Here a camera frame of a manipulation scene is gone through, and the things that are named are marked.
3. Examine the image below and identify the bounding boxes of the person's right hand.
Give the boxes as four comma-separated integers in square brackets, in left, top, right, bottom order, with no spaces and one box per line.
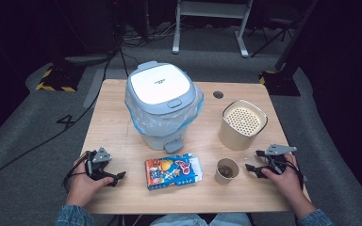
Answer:
[260,153,306,203]

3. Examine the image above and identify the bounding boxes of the black tripod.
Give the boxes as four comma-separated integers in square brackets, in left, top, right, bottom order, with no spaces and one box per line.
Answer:
[250,17,294,58]

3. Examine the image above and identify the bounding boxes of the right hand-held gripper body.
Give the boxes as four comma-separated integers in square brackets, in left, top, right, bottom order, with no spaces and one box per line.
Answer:
[263,143,298,175]

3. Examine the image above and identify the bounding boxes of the long black floor cable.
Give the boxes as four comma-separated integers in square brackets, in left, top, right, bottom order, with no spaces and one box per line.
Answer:
[0,46,122,190]

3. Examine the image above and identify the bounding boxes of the brown paper cup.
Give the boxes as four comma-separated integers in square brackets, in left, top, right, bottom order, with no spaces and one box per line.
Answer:
[214,157,240,186]

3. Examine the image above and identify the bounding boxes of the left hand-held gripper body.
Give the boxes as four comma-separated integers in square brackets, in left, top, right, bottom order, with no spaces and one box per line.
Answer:
[84,146,114,182]

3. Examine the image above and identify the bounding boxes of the grey floor cable cover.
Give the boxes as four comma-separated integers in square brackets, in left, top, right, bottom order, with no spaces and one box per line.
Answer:
[81,68,107,109]

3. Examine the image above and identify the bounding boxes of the white and blue pedal trash can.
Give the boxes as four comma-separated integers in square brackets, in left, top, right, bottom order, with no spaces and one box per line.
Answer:
[124,60,206,154]

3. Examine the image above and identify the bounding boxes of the clear blue-edged trash bag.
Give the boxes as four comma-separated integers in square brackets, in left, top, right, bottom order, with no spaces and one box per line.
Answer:
[124,84,206,138]

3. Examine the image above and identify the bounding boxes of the person's left hand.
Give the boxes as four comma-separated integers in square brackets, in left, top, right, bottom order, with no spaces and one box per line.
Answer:
[65,151,116,208]

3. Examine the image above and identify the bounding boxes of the person's right leg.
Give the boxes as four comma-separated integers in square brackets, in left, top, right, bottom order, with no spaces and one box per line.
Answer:
[208,212,253,226]

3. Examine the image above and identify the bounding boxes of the person's leg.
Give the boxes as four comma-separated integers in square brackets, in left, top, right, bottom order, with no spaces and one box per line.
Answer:
[150,213,208,226]
[208,212,253,226]

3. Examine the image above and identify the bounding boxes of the person's left leg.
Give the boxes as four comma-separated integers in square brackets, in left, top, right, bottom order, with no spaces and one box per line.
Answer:
[150,213,208,226]

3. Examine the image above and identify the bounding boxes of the beige perforated-top canister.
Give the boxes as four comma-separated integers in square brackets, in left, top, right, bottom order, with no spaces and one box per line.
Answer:
[218,99,269,152]

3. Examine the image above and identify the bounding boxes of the colourful snack box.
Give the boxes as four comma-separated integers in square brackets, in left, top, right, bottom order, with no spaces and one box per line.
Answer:
[144,153,204,191]

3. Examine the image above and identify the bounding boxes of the black stand base hazard stripes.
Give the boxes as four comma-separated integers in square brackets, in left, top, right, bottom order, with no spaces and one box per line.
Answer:
[258,70,302,97]
[35,63,87,93]

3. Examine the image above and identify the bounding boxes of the bundle of floor cables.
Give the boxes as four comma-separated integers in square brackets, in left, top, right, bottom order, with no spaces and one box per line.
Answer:
[121,15,183,49]

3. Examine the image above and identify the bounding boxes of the white metal table frame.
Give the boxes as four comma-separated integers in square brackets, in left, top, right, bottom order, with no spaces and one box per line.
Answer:
[172,0,255,58]

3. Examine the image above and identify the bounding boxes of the right hand-held gripper cable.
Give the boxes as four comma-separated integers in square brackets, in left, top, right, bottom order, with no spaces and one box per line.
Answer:
[290,156,306,191]

